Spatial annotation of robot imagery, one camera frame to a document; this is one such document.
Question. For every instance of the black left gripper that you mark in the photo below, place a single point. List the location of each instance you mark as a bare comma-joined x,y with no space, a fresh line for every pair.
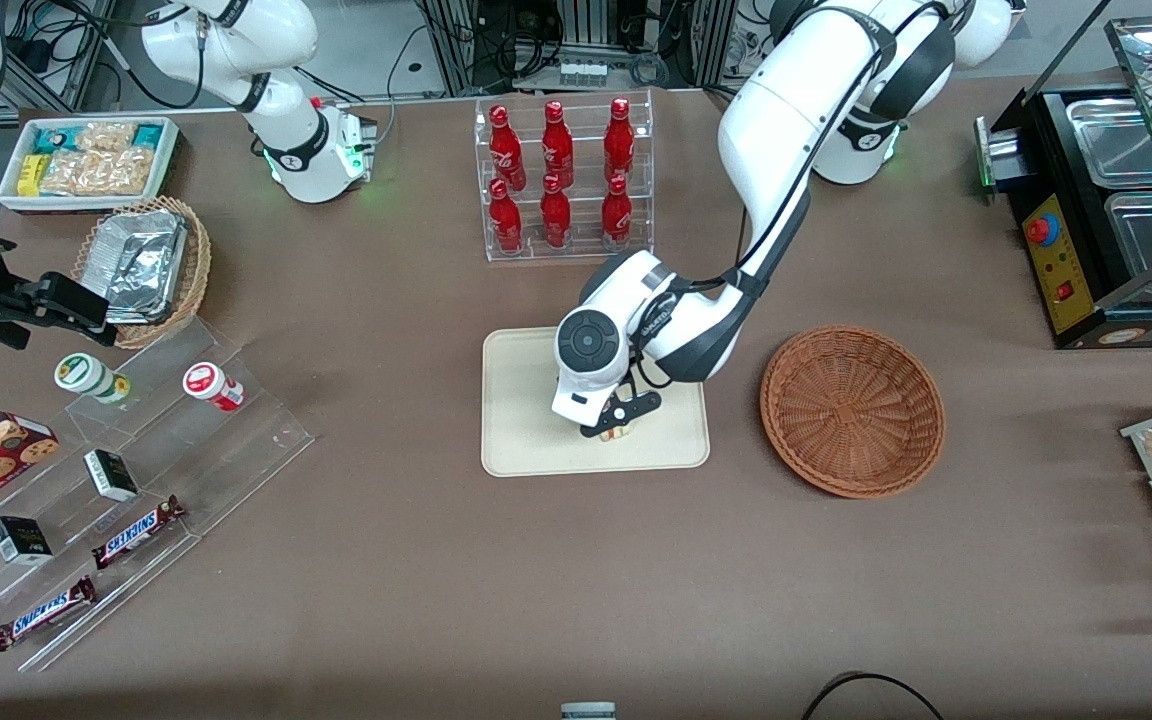
588,431

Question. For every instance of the small black box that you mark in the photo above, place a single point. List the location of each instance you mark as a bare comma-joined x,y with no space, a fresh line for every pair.
21,540
111,475

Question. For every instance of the red lid cup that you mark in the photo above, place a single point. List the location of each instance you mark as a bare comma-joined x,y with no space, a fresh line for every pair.
206,382

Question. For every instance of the tan wicker basket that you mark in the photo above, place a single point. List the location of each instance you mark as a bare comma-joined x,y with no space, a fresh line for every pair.
194,270

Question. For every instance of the aluminium foil container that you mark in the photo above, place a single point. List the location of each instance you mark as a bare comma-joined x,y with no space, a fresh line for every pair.
141,265

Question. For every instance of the large clear cracker bag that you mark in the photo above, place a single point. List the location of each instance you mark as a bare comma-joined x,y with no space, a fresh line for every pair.
96,172

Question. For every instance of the clear acrylic bottle rack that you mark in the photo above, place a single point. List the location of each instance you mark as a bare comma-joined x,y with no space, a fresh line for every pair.
581,250

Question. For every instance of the aluminium frame post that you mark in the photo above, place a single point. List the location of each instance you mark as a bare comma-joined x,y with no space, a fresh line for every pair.
451,45
711,40

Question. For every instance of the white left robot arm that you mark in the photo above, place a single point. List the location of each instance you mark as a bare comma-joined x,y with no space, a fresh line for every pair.
786,120

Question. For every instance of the grey box edge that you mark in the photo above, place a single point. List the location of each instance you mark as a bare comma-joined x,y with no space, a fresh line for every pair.
588,711

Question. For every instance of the green lid cup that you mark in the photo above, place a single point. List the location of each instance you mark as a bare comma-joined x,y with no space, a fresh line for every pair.
81,372

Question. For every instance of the clear acrylic stepped display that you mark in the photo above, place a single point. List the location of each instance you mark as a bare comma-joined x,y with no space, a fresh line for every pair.
226,450

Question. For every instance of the small clear cracker bag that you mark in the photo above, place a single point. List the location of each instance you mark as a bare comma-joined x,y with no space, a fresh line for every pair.
106,136

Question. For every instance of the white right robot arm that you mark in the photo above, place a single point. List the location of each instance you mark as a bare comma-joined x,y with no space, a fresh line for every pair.
236,40

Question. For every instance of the yellow snack pack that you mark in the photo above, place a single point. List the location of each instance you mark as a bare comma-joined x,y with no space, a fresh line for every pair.
31,175

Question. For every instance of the black food warmer machine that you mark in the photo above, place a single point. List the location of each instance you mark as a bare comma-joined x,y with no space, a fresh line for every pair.
1066,290

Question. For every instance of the teal snack pack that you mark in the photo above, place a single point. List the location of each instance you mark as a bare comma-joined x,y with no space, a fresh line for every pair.
54,138
148,135

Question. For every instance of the triangular sandwich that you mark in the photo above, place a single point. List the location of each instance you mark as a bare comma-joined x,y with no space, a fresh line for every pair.
617,433

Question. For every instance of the white plastic snack bin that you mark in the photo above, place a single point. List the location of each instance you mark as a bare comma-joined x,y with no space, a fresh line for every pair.
86,203

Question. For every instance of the white power strip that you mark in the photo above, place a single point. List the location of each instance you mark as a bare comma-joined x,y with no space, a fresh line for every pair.
581,72

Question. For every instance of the Snickers chocolate bar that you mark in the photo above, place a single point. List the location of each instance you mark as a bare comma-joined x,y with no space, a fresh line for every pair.
44,614
136,533

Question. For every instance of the beige plastic tray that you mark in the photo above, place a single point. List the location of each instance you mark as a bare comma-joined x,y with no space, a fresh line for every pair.
526,440

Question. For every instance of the red cola bottle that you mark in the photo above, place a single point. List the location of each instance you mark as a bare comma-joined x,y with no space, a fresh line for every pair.
619,142
555,215
506,150
506,222
557,148
617,215

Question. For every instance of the brown wicker basket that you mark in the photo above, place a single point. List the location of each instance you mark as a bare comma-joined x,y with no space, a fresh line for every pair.
851,410

